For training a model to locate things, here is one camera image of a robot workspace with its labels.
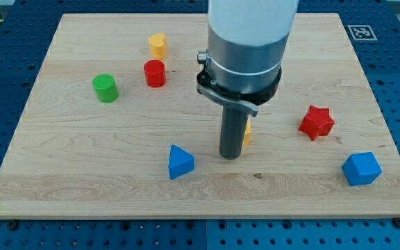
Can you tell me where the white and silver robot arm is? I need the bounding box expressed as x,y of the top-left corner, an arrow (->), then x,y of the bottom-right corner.
206,0 -> 299,94

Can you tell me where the blue triangle block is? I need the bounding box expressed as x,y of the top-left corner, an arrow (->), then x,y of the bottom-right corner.
168,144 -> 194,179

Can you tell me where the blue cube block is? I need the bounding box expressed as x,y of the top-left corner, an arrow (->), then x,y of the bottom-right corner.
342,152 -> 382,186

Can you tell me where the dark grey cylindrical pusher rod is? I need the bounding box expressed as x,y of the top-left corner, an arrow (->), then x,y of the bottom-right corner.
219,106 -> 249,160

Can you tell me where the yellow block behind rod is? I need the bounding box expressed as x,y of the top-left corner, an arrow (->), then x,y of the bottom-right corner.
242,120 -> 251,147

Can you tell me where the black clamp with metal lever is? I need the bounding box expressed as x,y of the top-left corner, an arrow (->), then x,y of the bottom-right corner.
197,69 -> 282,117

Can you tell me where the red cylinder block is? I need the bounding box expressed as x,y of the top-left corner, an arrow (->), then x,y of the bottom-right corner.
143,59 -> 166,88

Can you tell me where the light wooden board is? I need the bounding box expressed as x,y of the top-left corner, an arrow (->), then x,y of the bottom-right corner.
0,14 -> 400,220

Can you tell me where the green cylinder block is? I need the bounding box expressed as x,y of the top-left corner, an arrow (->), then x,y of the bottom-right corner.
92,74 -> 119,103

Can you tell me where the red star block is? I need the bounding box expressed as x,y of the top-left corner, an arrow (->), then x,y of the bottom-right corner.
299,106 -> 335,141

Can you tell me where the black and white fiducial tag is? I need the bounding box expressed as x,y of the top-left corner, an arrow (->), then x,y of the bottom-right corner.
348,24 -> 377,41

